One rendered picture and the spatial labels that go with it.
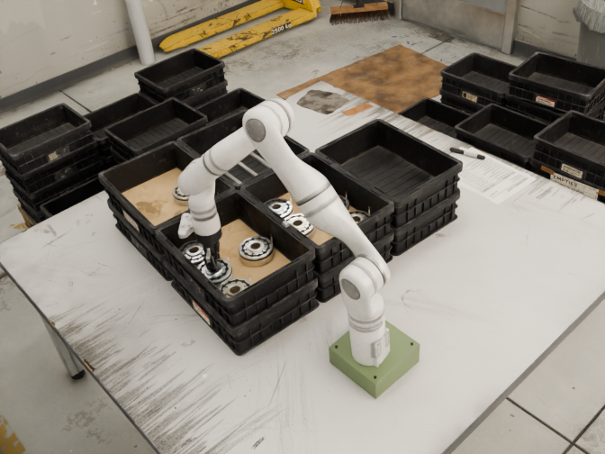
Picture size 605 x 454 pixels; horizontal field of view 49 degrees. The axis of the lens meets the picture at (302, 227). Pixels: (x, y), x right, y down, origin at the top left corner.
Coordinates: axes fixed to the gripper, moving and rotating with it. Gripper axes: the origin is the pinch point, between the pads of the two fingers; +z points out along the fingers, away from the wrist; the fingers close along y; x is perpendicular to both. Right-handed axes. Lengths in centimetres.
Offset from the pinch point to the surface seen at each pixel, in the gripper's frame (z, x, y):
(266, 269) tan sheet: 2.3, -14.5, -0.8
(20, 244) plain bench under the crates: 15, 75, 32
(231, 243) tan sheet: 2.3, -3.4, 11.6
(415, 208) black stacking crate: -1, -60, 20
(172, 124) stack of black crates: 37, 44, 144
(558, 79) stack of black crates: 36, -149, 162
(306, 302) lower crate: 9.3, -25.8, -7.8
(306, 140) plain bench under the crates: 15, -25, 88
